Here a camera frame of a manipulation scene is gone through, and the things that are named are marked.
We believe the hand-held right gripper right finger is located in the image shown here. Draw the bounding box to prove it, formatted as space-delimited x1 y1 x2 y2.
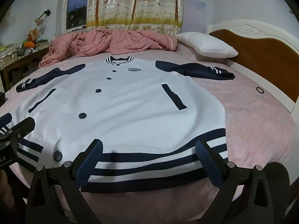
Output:
195 139 280 224

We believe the tree print curtain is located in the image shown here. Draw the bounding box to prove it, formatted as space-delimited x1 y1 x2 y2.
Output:
86 0 185 37

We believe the white and navy baseball jacket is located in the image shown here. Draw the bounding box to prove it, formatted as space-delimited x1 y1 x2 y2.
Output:
0 56 235 194

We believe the pink checked quilt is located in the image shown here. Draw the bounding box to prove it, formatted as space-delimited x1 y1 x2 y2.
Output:
38 27 178 69

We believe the white framed window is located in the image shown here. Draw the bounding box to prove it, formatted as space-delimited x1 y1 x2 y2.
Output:
63 0 92 34

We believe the white pillow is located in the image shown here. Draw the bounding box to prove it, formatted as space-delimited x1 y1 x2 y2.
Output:
175 31 239 58

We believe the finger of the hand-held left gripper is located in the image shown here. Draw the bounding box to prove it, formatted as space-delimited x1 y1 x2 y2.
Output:
0 117 36 145

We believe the wall lamp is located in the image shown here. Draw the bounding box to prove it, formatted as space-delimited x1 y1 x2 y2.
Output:
35 9 51 26

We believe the white and wood headboard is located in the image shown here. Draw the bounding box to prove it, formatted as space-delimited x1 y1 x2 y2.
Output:
206 20 299 115

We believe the stack of papers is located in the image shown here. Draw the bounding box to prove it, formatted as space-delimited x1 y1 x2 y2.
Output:
0 42 23 68

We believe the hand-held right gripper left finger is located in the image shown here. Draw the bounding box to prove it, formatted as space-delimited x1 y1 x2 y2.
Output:
25 139 110 224

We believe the wooden desk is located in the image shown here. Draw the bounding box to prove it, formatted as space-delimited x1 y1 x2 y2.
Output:
0 44 51 92

